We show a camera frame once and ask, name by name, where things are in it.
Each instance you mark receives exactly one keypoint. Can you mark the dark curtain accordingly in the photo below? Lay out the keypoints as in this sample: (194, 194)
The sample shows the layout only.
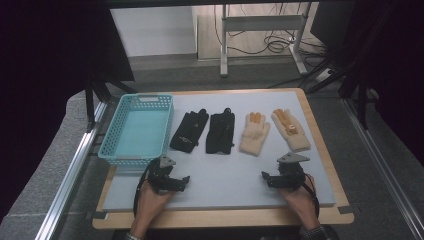
(403, 66)
(50, 66)

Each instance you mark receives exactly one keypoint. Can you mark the person's left hand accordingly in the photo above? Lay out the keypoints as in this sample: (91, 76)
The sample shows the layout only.
(150, 206)

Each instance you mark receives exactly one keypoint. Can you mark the light blue plastic basket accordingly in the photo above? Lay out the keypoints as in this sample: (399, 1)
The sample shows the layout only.
(140, 131)

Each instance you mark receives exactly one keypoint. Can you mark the cream knitted glove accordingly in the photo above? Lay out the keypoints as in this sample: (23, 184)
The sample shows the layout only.
(254, 135)
(295, 136)

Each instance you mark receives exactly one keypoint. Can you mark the person's right hand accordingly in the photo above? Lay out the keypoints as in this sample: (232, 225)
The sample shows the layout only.
(303, 203)

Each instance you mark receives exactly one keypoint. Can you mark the black tripod stand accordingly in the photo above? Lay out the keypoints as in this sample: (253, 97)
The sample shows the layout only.
(96, 93)

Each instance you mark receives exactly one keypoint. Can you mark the black glove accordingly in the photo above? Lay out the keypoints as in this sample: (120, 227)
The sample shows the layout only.
(220, 133)
(188, 133)

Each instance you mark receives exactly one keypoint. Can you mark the aluminium rail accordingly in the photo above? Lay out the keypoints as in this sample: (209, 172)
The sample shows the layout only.
(383, 166)
(71, 173)

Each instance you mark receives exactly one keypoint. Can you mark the black metal stand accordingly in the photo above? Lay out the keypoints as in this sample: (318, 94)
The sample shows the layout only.
(361, 93)

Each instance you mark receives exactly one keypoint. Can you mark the white metal desk frame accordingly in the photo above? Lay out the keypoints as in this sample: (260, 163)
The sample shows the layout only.
(261, 22)

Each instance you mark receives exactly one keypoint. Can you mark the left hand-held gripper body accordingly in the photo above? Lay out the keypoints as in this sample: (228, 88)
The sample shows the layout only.
(159, 173)

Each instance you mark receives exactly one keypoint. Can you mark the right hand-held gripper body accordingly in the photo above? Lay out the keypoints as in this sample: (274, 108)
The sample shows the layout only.
(290, 173)

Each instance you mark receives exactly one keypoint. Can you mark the white panel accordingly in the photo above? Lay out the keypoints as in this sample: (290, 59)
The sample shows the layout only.
(153, 31)

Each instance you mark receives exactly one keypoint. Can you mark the white foam mat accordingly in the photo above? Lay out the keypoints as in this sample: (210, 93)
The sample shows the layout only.
(220, 186)

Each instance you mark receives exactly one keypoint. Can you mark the grey tape corner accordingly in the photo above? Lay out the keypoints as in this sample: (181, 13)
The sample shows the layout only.
(100, 215)
(345, 210)

